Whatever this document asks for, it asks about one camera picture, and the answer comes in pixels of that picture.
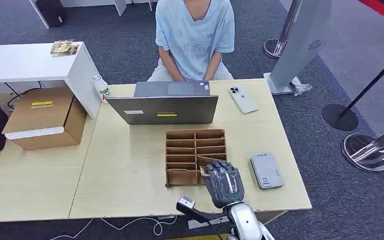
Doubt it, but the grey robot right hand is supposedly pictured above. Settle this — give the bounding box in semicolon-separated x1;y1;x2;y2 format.
204;159;246;210

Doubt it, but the printed card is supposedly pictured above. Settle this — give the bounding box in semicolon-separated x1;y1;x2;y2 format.
199;164;213;178

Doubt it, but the flat grey device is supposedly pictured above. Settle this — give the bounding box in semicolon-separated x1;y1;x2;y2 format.
249;152;285;191

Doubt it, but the wooden card box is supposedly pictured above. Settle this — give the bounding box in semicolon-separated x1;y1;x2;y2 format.
164;128;228;189

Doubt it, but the pale smartphone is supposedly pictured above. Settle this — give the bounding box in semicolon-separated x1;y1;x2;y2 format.
229;85;260;115

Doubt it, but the grey laptop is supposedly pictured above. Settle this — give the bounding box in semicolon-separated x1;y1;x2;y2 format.
106;80;219;126

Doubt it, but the crumpled white wrap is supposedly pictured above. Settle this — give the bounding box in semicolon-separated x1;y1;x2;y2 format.
290;76;313;97

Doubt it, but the black stanchion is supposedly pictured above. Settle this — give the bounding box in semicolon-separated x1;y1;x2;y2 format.
322;47;384;132

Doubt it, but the chrome stanchion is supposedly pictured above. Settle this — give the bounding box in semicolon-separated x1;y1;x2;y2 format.
341;121;384;173
263;0;304;60

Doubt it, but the person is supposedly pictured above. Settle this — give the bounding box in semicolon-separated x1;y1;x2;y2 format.
146;0;236;83

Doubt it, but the clear plastic bottle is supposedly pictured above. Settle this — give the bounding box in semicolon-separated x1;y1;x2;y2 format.
93;74;111;105

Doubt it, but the grey standing kiosk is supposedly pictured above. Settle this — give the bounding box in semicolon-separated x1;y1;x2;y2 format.
264;0;333;97

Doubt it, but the brown cardboard box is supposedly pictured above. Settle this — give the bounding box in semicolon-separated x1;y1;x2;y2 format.
1;86;88;151

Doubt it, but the white furniture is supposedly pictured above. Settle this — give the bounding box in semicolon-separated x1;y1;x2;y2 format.
28;0;154;30

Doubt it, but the stack of printed cards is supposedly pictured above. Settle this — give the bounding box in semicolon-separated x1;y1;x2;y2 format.
50;39;80;58

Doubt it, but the white side table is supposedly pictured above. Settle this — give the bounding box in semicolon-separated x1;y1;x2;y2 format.
0;41;102;120

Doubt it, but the red barrier belt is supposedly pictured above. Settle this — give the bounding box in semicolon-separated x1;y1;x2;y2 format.
357;0;384;28

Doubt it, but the black bin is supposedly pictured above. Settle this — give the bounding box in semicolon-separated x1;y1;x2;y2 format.
35;0;68;28

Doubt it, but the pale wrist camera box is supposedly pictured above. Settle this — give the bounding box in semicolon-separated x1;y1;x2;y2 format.
176;195;197;213

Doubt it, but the white floor cable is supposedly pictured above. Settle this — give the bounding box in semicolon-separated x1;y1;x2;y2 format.
47;215;180;240

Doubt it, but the black cable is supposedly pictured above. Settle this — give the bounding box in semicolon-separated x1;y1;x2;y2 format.
4;81;44;111

